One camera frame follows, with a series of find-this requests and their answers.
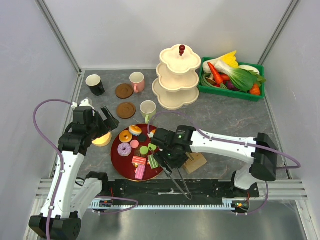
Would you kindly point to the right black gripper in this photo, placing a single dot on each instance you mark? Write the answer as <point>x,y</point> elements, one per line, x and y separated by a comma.
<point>161,155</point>

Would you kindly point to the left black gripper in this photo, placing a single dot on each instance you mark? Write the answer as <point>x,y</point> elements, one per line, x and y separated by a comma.
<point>110,124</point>

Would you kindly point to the blue white orange donut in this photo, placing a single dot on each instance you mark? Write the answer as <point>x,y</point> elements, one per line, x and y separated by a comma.
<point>135,130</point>

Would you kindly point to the purple sprinkled donut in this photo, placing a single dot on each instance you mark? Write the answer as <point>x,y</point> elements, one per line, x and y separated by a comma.
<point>124,149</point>

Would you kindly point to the metal serving tongs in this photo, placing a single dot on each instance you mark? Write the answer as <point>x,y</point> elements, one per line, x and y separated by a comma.
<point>178,182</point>

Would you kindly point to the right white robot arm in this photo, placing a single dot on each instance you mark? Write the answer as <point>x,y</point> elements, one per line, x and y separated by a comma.
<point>258,153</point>

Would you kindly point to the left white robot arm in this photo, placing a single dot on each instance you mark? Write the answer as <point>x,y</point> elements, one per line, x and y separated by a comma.
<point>61,215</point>

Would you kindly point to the brown wooden coaster near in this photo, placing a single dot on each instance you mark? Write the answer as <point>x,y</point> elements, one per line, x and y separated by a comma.
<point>126,110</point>

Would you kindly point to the brown wooden coaster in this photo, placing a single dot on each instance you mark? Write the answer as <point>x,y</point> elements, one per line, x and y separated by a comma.
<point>124,91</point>
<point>126,110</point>

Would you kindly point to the green sandwich cookie right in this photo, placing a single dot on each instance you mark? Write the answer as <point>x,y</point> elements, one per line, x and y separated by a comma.
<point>152,147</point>

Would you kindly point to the green sandwich cookie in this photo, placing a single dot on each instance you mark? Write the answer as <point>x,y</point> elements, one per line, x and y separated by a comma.
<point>152,147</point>
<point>144,150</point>

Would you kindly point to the green layered cake slice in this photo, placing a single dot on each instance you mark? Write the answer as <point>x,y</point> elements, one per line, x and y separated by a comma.
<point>152,162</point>

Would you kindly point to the wooden block with label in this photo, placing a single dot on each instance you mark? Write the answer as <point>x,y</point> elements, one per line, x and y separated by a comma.
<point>194,162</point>

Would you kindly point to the green sandwich cookie left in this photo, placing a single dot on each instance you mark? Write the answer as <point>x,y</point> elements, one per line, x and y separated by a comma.
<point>144,150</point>

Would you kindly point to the brown wooden coaster far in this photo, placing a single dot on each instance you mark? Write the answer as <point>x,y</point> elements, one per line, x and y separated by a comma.
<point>124,91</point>

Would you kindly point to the black sandwich cookie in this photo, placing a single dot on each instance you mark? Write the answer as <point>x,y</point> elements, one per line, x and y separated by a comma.
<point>142,138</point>

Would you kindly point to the black mug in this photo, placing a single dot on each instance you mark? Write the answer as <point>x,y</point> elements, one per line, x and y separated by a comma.
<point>94,82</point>

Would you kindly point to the red layered cake slice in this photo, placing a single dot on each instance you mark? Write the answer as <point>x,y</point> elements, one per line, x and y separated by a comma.
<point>137,160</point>

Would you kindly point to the pink sandwich cookie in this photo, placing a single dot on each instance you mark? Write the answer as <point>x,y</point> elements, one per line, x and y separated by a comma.
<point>134,144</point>

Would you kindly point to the pink layered cake slice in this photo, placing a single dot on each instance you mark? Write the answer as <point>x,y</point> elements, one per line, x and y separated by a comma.
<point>140,172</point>

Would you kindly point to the light green mug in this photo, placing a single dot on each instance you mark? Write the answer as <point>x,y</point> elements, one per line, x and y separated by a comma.
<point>148,109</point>

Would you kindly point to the dark red round tray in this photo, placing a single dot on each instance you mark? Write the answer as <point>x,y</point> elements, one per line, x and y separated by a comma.
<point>123,164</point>

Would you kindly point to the pink mug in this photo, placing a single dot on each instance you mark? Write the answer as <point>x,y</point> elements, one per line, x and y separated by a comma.
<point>137,80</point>

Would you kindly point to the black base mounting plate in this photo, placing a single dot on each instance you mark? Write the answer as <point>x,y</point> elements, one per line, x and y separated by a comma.
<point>164,192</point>

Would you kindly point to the cream three-tier dessert stand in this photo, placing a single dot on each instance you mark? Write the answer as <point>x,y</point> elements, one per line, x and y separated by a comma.
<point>177,82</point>

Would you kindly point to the toy purple eggplant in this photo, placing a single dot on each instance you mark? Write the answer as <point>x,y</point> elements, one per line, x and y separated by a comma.
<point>231,87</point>

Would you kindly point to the green plastic vegetable crate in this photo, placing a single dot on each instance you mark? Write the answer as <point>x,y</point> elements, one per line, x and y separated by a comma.
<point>203,88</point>

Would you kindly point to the toy bok choy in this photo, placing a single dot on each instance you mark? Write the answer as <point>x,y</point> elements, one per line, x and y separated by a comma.
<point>242,79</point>

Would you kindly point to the small orange toy carrot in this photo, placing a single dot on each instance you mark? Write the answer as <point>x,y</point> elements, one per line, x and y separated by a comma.
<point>255,90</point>

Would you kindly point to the toy yellow corn cabbage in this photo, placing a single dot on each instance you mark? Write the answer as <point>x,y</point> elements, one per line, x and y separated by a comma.
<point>230,59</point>

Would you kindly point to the toy white radish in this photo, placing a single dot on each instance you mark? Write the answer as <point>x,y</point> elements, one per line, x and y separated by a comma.
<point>249,68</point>

